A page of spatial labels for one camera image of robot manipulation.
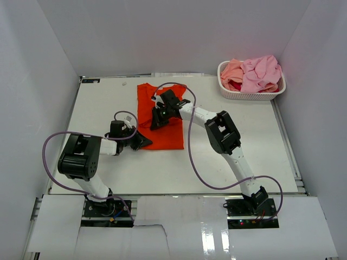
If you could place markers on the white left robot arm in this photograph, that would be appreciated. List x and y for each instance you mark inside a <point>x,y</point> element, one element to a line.
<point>80,156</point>

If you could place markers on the magenta t shirt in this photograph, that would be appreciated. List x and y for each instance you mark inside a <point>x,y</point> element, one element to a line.
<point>235,86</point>

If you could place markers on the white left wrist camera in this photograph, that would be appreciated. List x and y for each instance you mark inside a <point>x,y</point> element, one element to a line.
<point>127,124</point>

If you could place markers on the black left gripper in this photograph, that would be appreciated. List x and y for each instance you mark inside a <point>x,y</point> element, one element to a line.
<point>140,141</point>

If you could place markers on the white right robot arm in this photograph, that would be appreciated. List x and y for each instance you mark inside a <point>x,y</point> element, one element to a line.
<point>223,136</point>

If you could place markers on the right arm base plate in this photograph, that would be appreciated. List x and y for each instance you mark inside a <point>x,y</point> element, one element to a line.
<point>241,216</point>

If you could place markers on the light pink t shirt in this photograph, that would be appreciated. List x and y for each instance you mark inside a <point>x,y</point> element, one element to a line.
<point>261,75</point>

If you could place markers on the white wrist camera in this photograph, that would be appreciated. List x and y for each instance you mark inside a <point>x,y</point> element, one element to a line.
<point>157,100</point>
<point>127,124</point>

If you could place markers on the black table label sticker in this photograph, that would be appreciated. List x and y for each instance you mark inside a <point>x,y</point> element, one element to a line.
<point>90,81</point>

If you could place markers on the peach t shirt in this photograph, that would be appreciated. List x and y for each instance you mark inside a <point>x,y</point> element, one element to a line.
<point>232,72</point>

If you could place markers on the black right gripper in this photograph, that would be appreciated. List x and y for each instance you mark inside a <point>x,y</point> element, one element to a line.
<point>157,122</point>

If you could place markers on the orange t shirt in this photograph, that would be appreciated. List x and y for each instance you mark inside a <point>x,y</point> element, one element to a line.
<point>169,137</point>

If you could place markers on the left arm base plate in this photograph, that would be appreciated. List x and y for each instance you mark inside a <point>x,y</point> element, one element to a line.
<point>105,215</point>

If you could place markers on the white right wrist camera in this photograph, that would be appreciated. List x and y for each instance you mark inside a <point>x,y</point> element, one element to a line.
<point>157,100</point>

